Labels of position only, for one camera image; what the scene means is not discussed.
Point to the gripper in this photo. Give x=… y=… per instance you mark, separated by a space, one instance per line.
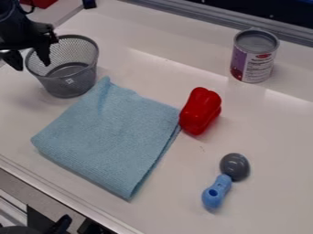
x=22 y=35

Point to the grey mesh basket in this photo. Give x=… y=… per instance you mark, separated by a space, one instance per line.
x=69 y=76

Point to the white and purple can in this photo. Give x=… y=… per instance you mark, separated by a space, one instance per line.
x=253 y=58

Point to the blue cloth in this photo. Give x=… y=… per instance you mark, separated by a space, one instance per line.
x=110 y=137

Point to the red toy pepper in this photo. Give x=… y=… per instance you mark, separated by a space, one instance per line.
x=200 y=111

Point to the blue and grey toy scoop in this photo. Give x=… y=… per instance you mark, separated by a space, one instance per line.
x=226 y=179

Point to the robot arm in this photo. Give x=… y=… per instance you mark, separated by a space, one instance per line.
x=7 y=12

